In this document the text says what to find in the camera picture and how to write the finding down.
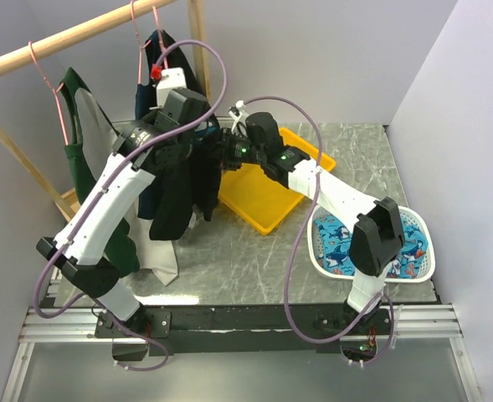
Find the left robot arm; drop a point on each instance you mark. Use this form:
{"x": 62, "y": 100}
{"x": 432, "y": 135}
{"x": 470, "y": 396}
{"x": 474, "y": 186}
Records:
{"x": 141, "y": 151}

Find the white laundry basket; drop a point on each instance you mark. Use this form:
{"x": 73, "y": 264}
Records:
{"x": 422, "y": 259}

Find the wooden clothes rack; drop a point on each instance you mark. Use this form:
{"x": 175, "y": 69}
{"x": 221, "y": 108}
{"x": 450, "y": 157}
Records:
{"x": 70, "y": 37}

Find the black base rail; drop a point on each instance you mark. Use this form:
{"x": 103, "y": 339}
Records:
{"x": 255, "y": 328}

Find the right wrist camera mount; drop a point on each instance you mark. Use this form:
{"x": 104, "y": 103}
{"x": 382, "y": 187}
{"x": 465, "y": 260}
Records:
{"x": 238, "y": 114}

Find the black t shirt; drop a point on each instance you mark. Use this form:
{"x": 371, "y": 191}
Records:
{"x": 194, "y": 182}

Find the pink hanger with navy shirt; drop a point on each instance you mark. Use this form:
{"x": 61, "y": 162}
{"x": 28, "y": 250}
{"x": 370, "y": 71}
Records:
{"x": 140, "y": 45}

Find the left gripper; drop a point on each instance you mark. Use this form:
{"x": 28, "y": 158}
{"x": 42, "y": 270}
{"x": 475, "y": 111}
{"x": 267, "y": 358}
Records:
{"x": 194, "y": 139}

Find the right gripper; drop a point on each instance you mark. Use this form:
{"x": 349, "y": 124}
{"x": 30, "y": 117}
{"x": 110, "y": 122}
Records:
{"x": 228, "y": 138}

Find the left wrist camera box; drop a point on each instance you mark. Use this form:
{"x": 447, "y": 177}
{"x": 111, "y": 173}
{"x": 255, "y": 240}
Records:
{"x": 166, "y": 80}

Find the blue shark print cloth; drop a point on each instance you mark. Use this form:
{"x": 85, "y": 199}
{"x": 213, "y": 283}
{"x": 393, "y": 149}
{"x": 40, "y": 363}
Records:
{"x": 334, "y": 247}

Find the navy blue shirt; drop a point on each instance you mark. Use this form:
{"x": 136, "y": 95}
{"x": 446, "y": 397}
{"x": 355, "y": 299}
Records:
{"x": 145, "y": 99}

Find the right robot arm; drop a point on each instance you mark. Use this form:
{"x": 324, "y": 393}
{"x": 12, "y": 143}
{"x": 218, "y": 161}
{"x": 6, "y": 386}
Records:
{"x": 375, "y": 225}

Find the green and grey shirt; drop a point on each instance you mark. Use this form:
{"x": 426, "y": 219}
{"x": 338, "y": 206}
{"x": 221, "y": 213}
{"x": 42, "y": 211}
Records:
{"x": 129, "y": 248}

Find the yellow plastic tray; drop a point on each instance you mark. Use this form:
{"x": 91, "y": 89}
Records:
{"x": 257, "y": 192}

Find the pink wire hanger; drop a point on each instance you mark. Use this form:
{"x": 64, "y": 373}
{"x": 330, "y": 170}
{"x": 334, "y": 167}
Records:
{"x": 161, "y": 44}

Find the pink hanger with green shirt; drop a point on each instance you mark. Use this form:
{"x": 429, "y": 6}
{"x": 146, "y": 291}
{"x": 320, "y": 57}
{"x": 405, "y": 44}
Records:
{"x": 55, "y": 91}

